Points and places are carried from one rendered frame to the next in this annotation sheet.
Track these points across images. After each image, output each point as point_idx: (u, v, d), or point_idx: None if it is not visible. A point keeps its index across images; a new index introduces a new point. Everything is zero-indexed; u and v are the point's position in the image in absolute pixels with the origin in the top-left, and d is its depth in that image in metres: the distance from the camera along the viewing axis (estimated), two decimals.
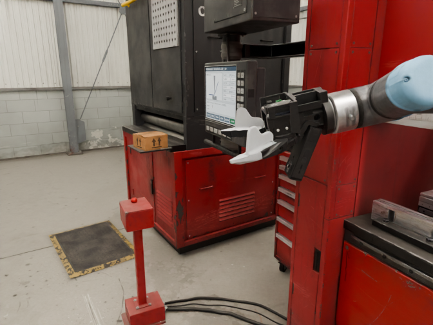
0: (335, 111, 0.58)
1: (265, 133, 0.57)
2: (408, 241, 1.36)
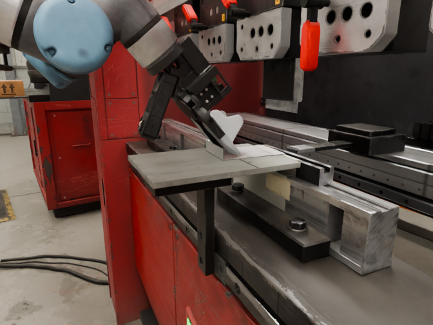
0: None
1: (209, 111, 0.63)
2: None
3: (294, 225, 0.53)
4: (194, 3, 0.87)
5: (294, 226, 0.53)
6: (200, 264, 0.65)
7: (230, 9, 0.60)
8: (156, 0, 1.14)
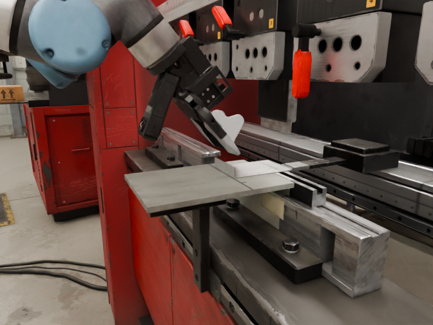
0: None
1: (209, 111, 0.63)
2: (158, 164, 1.16)
3: (287, 246, 0.54)
4: (191, 18, 0.88)
5: (287, 247, 0.54)
6: (195, 280, 0.66)
7: (225, 30, 0.61)
8: None
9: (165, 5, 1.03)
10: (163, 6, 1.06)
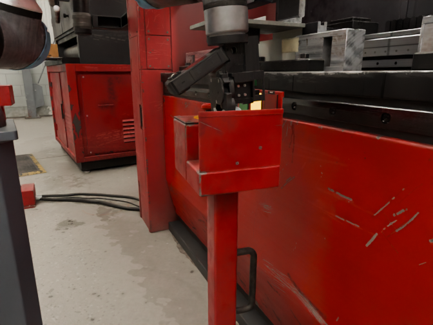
0: None
1: None
2: None
3: (301, 55, 0.84)
4: None
5: (301, 56, 0.84)
6: (236, 103, 0.96)
7: None
8: None
9: None
10: None
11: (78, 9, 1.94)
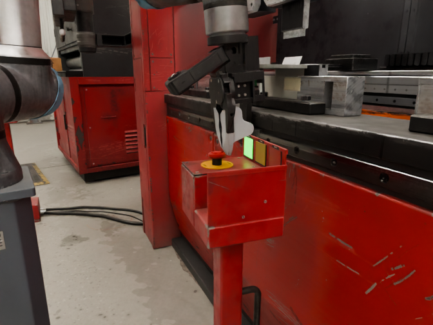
0: None
1: None
2: (196, 95, 1.49)
3: (303, 97, 0.87)
4: None
5: (303, 98, 0.87)
6: (240, 138, 0.99)
7: None
8: None
9: None
10: None
11: (82, 28, 1.97)
